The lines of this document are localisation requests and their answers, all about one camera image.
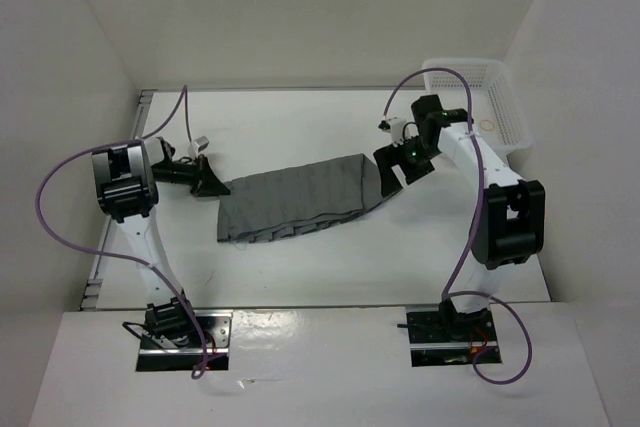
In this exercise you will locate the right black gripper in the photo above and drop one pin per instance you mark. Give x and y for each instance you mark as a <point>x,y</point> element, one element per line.
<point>389,156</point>

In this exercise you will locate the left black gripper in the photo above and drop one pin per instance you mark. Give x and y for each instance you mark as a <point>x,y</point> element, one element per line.
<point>205,182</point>

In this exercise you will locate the grey pleated skirt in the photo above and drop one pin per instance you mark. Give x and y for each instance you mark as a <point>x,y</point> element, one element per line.
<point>295,201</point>

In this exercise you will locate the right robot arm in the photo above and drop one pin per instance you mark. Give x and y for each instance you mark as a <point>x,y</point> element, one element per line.
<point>508,221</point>

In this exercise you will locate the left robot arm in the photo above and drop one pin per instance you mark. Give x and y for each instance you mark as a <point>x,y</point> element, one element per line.
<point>126,178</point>

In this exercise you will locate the rubber band in basket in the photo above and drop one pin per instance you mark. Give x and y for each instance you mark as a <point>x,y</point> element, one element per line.
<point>487,125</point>

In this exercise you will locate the white plastic basket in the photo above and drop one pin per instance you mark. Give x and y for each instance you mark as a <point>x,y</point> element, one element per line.
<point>493,97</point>

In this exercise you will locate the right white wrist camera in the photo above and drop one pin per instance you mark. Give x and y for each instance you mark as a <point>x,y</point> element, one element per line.
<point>397,128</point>

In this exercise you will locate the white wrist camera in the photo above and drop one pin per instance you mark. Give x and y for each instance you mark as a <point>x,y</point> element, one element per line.
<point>198,146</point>
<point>397,128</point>

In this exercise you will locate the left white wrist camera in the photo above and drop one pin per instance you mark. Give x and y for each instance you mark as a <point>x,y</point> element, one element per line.
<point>198,146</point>

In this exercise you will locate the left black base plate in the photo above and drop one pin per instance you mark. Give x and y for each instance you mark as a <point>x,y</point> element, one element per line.
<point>159,354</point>

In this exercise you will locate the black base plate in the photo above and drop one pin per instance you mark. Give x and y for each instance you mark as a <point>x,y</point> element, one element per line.
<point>439,336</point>
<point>159,354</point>

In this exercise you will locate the aluminium table edge rail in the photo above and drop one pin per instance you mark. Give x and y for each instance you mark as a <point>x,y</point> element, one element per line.
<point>97,273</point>

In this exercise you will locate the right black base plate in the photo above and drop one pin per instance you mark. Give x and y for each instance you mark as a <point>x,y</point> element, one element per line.
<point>439,336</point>

